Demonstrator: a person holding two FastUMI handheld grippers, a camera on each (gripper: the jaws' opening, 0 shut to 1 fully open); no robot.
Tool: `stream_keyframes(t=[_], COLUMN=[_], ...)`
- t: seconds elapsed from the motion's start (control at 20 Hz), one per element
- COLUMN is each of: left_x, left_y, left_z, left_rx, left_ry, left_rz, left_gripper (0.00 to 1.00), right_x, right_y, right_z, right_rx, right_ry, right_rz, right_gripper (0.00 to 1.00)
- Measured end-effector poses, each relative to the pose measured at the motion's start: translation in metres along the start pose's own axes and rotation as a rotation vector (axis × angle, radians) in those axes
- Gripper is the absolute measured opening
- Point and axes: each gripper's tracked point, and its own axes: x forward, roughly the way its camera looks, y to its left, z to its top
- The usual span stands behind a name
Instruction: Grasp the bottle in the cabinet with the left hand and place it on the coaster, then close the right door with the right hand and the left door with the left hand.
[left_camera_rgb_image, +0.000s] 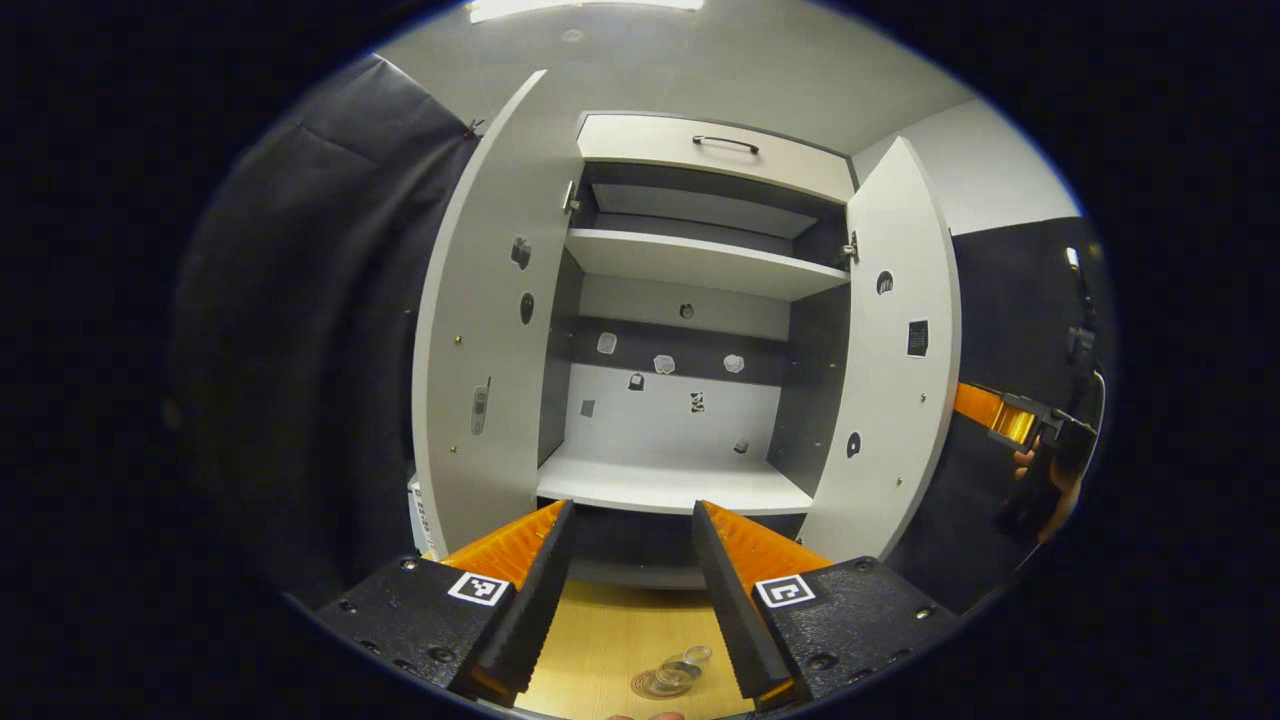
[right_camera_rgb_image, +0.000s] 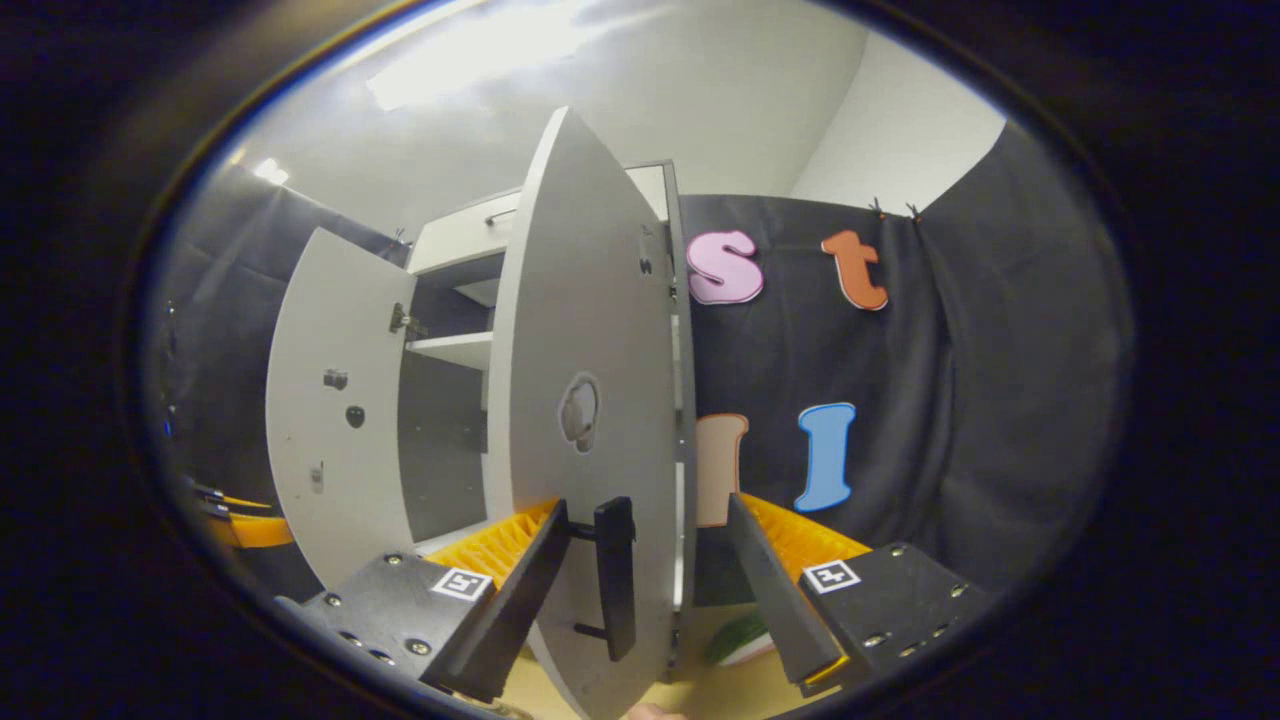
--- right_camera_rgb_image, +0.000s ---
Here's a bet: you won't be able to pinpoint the black door handle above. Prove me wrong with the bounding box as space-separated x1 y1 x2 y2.
572 496 639 664

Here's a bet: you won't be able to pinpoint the white cabinet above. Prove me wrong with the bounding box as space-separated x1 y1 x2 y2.
398 160 693 603

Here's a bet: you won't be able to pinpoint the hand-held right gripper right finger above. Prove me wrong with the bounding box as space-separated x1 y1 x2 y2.
727 490 1001 698

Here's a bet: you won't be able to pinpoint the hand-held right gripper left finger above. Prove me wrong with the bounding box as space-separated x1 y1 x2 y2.
275 497 571 703

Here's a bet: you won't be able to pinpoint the black backdrop cloth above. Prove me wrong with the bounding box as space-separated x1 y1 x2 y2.
680 120 1137 607
158 165 411 603

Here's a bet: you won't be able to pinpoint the green and pink flat card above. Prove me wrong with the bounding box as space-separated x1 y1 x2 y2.
704 611 774 669

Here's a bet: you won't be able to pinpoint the white cabinet door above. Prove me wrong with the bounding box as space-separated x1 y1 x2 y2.
484 105 693 720
264 226 422 593

